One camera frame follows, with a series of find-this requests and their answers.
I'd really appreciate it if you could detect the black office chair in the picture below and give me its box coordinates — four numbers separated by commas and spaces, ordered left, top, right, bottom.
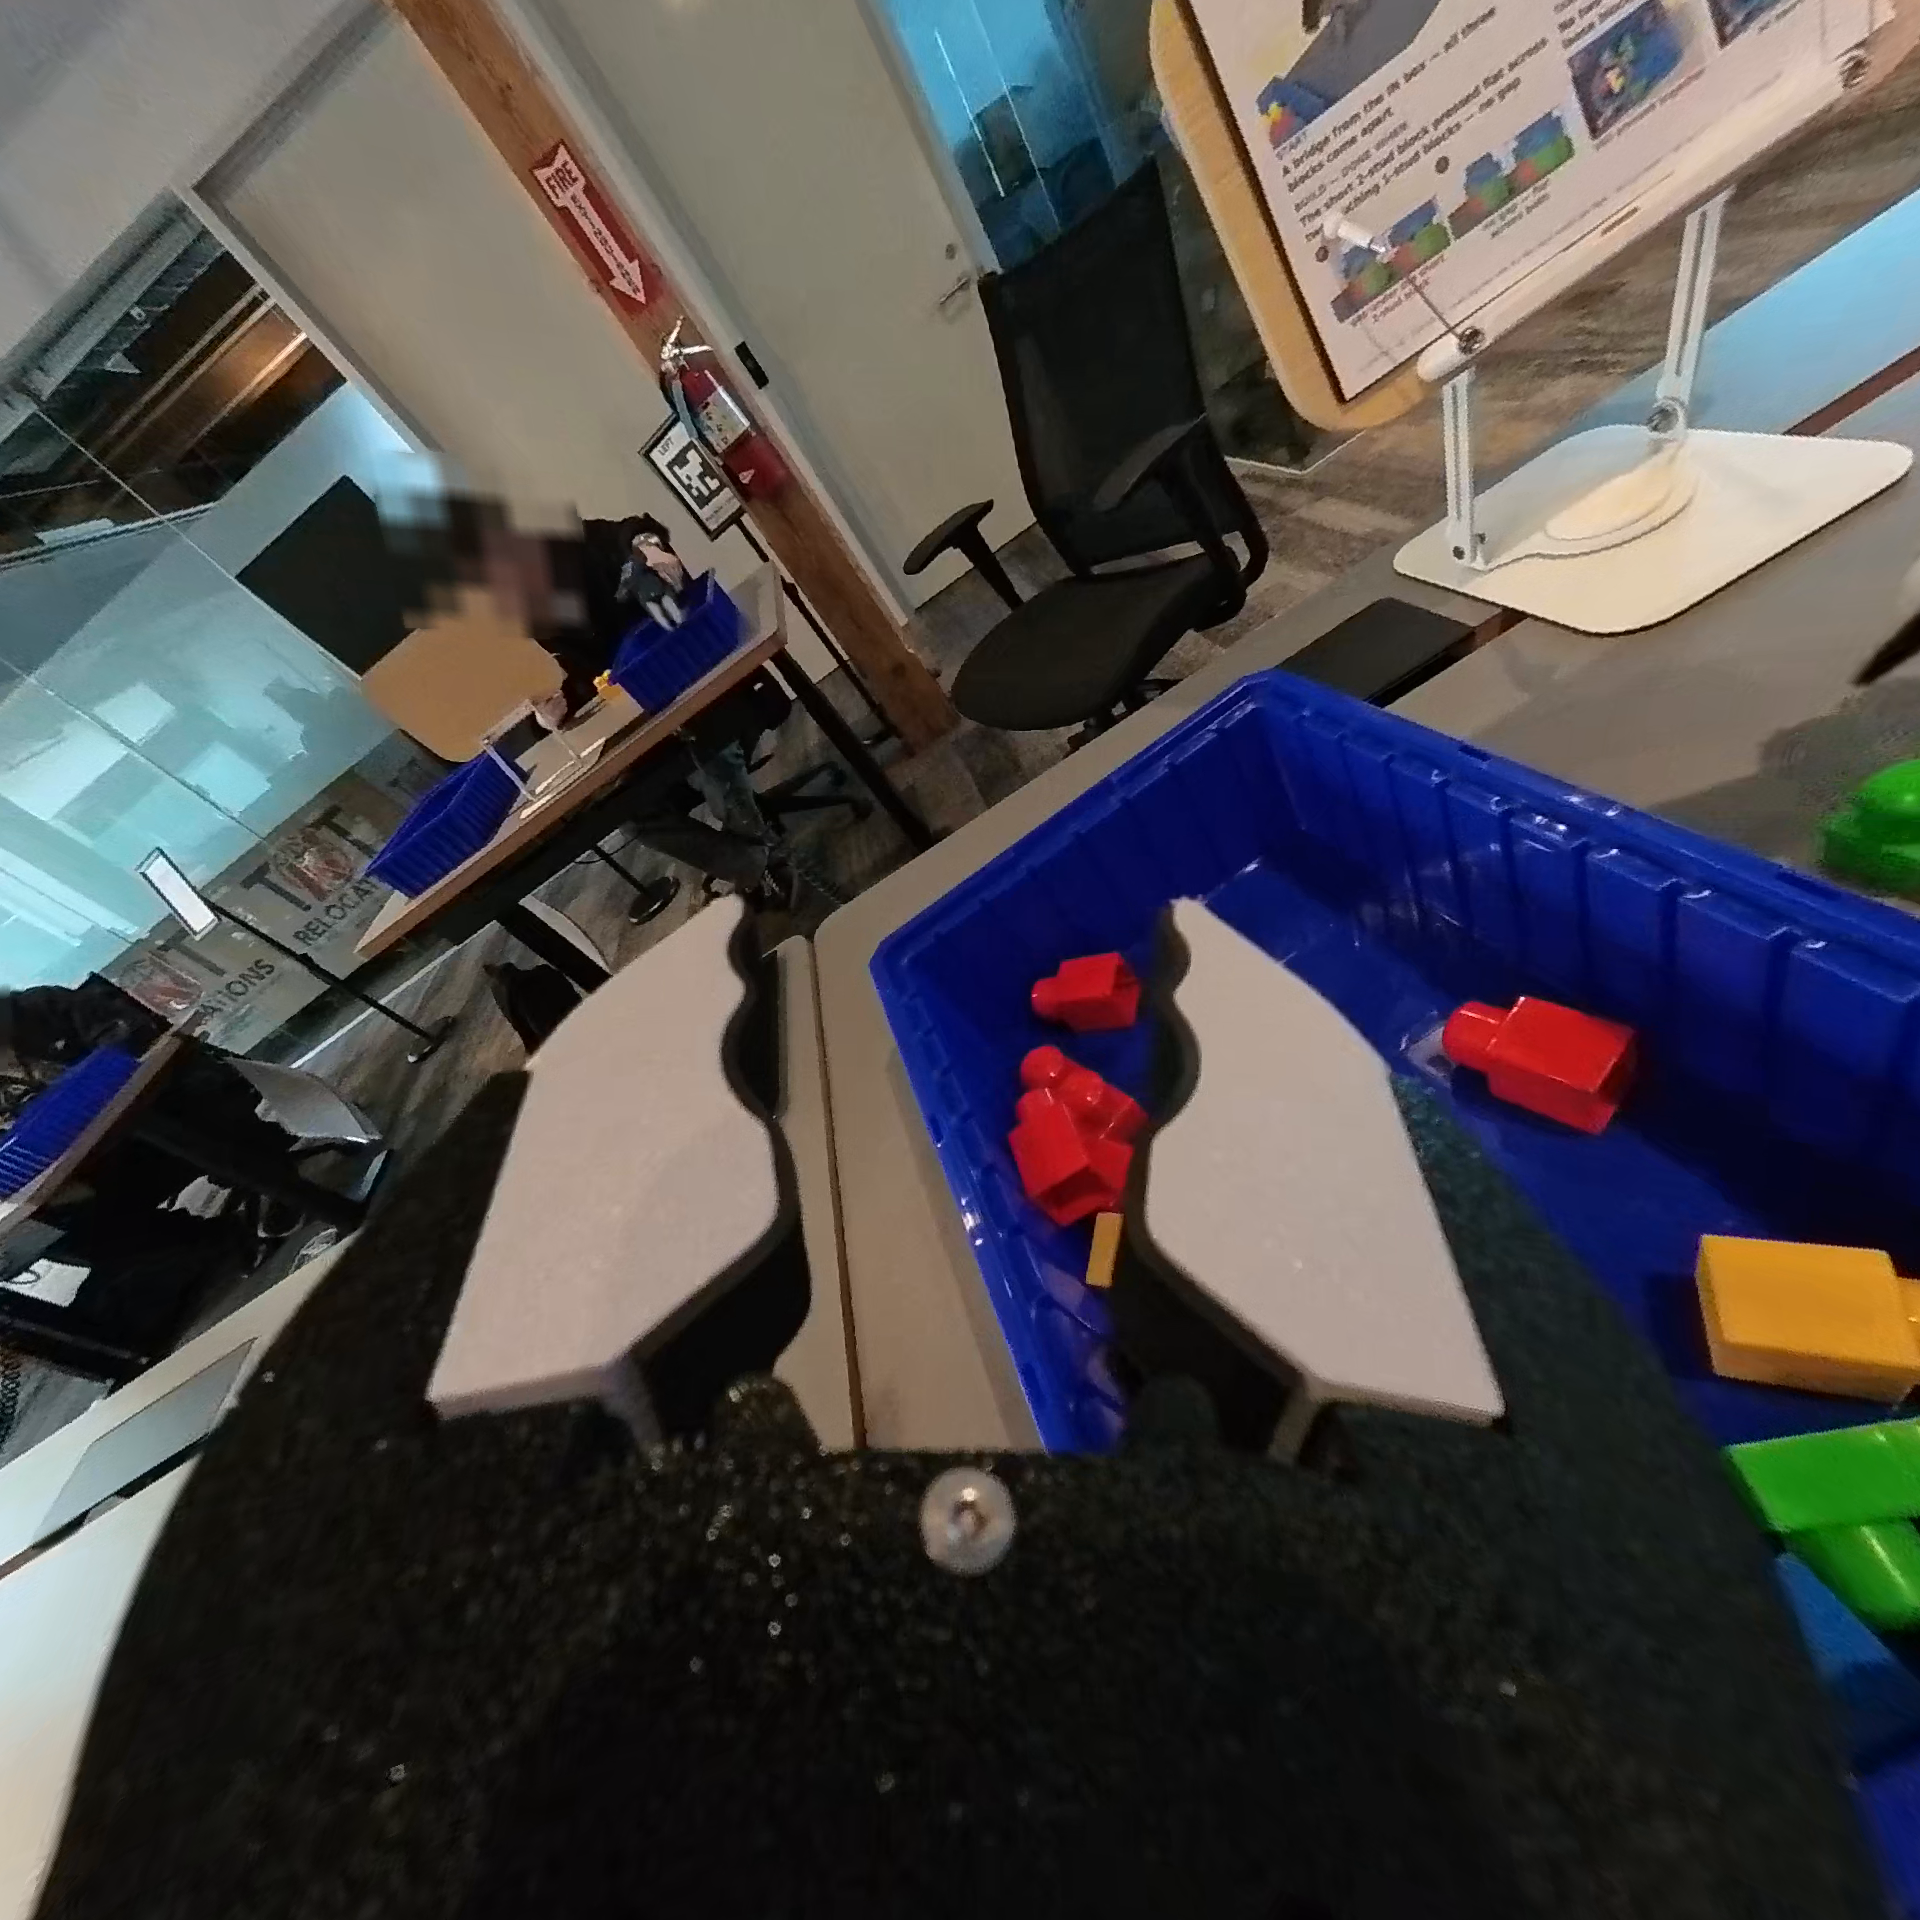
899, 157, 1269, 752

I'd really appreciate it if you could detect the wooden post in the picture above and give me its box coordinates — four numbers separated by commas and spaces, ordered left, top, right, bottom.
382, 0, 962, 752

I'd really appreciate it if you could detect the red and white wall sign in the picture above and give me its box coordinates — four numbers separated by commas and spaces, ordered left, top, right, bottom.
530, 141, 666, 310

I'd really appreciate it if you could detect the black and white marker sign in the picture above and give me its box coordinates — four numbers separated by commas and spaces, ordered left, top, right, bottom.
641, 417, 747, 534

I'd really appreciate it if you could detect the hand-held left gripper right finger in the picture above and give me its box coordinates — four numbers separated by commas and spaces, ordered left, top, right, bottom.
1122, 895, 1504, 1470

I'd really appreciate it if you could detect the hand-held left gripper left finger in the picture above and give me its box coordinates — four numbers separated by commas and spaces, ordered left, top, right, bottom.
423, 894, 818, 1455

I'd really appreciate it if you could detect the blue plastic bin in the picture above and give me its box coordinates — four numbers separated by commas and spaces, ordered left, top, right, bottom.
365, 749, 526, 889
869, 668, 1920, 1920
606, 575, 747, 710
0, 1041, 144, 1204

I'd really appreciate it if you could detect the black table mat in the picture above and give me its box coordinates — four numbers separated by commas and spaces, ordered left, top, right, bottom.
1275, 596, 1477, 707

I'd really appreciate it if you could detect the wooden office table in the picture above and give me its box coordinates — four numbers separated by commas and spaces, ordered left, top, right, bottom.
351, 561, 938, 1037

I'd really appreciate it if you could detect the white door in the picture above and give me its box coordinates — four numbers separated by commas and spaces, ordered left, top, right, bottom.
591, 0, 1002, 495

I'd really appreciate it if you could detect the green two-stud mega block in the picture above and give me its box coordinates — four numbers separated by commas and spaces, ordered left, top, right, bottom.
1819, 759, 1920, 901

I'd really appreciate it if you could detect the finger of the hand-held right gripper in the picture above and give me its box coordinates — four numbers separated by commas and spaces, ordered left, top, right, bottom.
1849, 558, 1920, 693

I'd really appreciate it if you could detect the printed instruction sheet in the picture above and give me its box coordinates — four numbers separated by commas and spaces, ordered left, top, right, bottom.
1181, 0, 1898, 402

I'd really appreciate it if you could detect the red fire extinguisher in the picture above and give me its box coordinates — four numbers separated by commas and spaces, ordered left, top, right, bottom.
656, 316, 795, 505

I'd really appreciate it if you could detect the red one-stud mega block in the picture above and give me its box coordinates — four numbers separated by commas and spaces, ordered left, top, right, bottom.
1029, 949, 1142, 1034

